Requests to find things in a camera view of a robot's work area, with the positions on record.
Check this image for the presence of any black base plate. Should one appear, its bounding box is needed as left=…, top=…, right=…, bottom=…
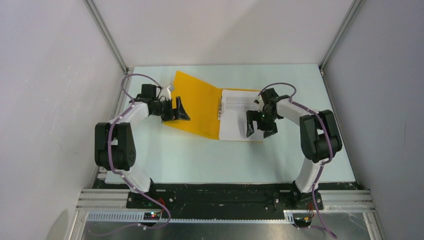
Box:
left=92, top=181, right=360, bottom=220

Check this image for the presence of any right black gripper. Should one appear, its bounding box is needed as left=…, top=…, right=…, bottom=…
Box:
left=246, top=110, right=279, bottom=139

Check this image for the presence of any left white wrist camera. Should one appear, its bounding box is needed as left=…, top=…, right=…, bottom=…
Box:
left=158, top=85, right=175, bottom=101

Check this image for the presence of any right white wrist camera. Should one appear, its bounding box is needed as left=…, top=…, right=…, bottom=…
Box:
left=255, top=98, right=265, bottom=112

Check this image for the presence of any controller board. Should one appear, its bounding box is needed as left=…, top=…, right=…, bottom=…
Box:
left=293, top=217, right=312, bottom=229
left=143, top=211, right=162, bottom=221

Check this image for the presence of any aluminium frame rail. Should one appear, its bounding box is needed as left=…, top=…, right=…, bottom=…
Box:
left=67, top=184, right=386, bottom=240

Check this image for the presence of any left aluminium corner post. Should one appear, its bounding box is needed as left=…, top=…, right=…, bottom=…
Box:
left=83, top=0, right=129, bottom=74

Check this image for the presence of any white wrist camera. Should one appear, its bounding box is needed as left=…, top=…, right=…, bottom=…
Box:
left=255, top=98, right=265, bottom=112
left=158, top=85, right=175, bottom=101

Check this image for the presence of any metal folder clip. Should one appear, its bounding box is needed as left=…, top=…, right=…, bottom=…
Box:
left=217, top=96, right=223, bottom=121

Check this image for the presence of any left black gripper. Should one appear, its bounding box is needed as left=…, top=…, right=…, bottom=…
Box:
left=151, top=96, right=190, bottom=124

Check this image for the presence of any right controller board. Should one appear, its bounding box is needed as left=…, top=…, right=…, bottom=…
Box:
left=293, top=217, right=312, bottom=229

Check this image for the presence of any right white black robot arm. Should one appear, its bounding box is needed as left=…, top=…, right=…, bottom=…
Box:
left=246, top=88, right=343, bottom=209

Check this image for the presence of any left controller board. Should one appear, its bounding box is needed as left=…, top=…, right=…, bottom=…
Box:
left=143, top=211, right=162, bottom=221

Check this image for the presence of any right aluminium corner post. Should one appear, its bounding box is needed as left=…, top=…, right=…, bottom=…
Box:
left=319, top=0, right=365, bottom=76

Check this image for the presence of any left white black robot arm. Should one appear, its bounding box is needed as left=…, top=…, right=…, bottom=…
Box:
left=94, top=84, right=191, bottom=208

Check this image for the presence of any aluminium corner post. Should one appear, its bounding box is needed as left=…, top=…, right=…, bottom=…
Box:
left=83, top=0, right=129, bottom=74
left=319, top=0, right=365, bottom=76

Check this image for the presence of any orange file folder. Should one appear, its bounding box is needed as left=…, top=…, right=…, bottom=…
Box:
left=167, top=71, right=258, bottom=140

